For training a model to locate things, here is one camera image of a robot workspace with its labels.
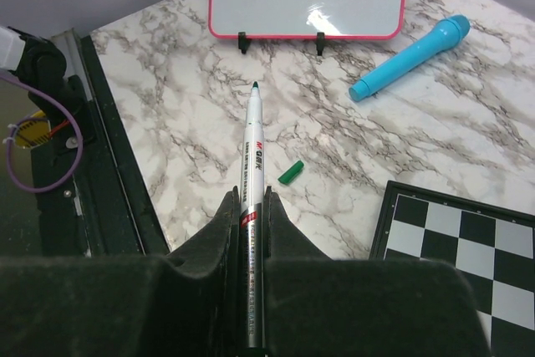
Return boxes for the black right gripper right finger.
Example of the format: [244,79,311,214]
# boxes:
[263,191,491,356]

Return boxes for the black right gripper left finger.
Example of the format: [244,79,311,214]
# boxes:
[1,191,239,356]

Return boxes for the green marker cap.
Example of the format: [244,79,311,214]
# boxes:
[278,161,304,185]

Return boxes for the white green marker pen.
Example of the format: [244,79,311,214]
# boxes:
[237,83,265,356]

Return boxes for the black whiteboard stand foot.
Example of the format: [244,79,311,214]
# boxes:
[237,32,252,54]

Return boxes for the black white chessboard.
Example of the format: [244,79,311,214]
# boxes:
[370,181,534,356]

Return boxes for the blue toy microphone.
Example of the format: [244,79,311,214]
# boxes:
[349,14,471,102]

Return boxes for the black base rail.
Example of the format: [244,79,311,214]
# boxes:
[36,31,169,257]

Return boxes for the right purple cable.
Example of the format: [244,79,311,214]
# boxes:
[0,70,84,194]

